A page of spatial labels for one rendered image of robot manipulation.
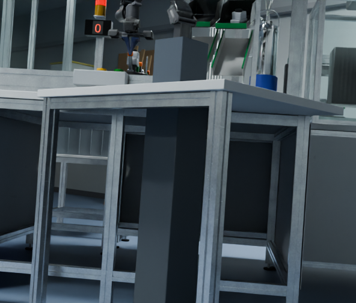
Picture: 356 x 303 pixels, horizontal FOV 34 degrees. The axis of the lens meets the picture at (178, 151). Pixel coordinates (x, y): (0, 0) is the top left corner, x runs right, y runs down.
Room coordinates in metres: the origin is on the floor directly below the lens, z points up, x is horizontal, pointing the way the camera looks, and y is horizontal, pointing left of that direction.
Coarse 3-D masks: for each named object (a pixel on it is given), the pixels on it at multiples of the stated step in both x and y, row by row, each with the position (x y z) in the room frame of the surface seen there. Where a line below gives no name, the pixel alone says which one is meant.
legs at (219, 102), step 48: (96, 96) 2.00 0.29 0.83; (144, 96) 1.84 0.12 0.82; (192, 96) 1.70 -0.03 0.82; (48, 144) 2.19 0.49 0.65; (144, 144) 2.12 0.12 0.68; (192, 144) 2.08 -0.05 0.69; (48, 192) 2.21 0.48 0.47; (144, 192) 2.11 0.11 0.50; (192, 192) 2.09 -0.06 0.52; (48, 240) 2.21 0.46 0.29; (144, 240) 2.10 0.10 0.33; (192, 240) 2.10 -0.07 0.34; (144, 288) 2.09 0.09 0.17; (192, 288) 2.12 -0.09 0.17
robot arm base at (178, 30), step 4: (176, 24) 2.11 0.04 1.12; (180, 24) 2.09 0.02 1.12; (184, 24) 2.10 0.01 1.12; (176, 28) 2.11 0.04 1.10; (180, 28) 2.09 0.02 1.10; (184, 28) 2.10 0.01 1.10; (188, 28) 2.11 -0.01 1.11; (176, 32) 2.10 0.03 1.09; (180, 32) 2.09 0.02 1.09; (184, 32) 2.10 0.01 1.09; (188, 32) 2.11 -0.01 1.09; (176, 36) 2.10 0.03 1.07; (180, 36) 2.10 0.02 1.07; (184, 36) 2.10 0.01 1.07; (188, 36) 2.11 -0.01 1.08
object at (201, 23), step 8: (200, 0) 2.66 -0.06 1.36; (208, 0) 2.65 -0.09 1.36; (216, 0) 2.64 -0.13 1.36; (192, 8) 2.62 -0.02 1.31; (200, 8) 2.68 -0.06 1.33; (208, 8) 2.67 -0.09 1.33; (216, 8) 2.52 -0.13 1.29; (200, 16) 2.64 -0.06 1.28; (208, 16) 2.63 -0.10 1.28; (216, 16) 2.53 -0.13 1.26; (200, 24) 2.42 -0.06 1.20; (208, 24) 2.41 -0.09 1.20
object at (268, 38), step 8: (264, 24) 3.22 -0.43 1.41; (272, 24) 3.24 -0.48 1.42; (264, 32) 3.21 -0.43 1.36; (272, 32) 3.21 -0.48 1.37; (264, 40) 3.21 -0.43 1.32; (272, 40) 3.22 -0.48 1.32; (264, 48) 3.21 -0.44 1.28; (272, 48) 3.22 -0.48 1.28; (264, 56) 3.21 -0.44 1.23; (272, 56) 3.22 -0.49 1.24; (264, 64) 3.21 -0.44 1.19; (272, 64) 3.22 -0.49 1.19; (256, 72) 3.23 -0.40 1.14; (264, 72) 3.21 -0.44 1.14; (272, 72) 3.22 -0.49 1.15
